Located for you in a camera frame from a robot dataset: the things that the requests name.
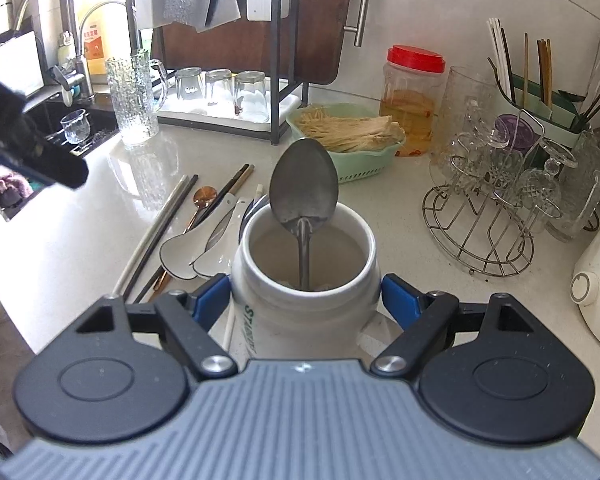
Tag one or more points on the black sink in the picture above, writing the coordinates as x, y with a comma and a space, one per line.
100, 120

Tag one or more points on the crystal glass cup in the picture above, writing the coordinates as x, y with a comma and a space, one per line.
505, 175
540, 190
475, 145

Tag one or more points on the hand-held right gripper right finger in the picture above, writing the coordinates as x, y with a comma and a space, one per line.
400, 300

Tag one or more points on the light wooden chopstick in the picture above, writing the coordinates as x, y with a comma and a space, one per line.
242, 180

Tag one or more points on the white ceramic mug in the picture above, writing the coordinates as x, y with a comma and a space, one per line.
305, 320

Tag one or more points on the thin gooseneck faucet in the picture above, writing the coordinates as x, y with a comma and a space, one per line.
111, 3

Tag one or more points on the small stemmed glass cup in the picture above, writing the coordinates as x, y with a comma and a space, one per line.
75, 125

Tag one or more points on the large metal spoon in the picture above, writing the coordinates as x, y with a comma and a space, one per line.
304, 180

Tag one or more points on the large glass pitcher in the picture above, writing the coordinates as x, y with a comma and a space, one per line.
460, 95

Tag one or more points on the bunch of dark cutlery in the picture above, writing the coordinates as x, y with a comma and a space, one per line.
592, 102

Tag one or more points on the dark brown chopstick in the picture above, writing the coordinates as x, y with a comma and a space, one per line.
230, 185

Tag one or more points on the black metal rack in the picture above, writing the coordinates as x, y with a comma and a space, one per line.
279, 60

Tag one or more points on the copper spoon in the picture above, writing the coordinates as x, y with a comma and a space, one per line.
205, 196

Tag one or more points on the brown wooden cutting board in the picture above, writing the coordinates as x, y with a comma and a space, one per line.
310, 35

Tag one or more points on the white chopstick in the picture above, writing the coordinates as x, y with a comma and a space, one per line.
150, 232

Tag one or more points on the black chopstick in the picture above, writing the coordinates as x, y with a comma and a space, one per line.
161, 235

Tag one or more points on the white black-rimmed ceramic spoon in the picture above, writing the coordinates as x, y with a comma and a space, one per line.
212, 265
177, 257

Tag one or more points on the steel kitchen faucet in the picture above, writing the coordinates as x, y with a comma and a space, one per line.
80, 75

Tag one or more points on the clear glass tumbler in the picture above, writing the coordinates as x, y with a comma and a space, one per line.
252, 95
189, 87
220, 90

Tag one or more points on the green plastic basket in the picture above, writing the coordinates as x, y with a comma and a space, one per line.
365, 165

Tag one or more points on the green white utensil holder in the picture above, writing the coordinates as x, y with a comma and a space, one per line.
535, 102

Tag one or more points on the purple lid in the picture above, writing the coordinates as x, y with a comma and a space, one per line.
512, 127

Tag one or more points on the white rectangular container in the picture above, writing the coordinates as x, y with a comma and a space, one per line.
15, 65

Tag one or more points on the wide textured glass mug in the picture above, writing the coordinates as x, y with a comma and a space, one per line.
585, 195

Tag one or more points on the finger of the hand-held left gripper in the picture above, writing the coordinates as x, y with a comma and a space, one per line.
65, 170

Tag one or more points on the bunch of upright chopsticks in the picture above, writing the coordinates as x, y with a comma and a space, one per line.
500, 55

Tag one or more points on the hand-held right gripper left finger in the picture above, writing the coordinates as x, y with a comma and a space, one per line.
212, 300

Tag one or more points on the tall textured glass mug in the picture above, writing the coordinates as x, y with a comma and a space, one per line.
130, 100

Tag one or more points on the white drain tray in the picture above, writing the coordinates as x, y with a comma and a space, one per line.
220, 122

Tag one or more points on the plastic jar with red lid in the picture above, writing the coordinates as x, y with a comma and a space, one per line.
410, 100

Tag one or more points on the pink cloth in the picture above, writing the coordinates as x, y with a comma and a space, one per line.
0, 185

